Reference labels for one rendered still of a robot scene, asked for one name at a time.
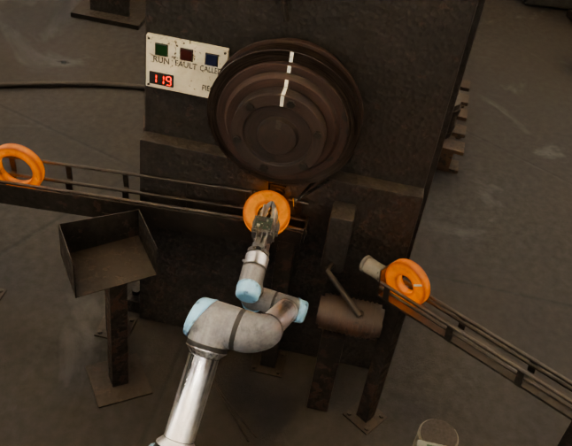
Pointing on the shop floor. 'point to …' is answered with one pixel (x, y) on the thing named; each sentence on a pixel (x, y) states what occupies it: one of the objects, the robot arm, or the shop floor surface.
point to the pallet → (455, 133)
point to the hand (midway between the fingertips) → (271, 205)
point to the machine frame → (225, 36)
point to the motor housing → (335, 324)
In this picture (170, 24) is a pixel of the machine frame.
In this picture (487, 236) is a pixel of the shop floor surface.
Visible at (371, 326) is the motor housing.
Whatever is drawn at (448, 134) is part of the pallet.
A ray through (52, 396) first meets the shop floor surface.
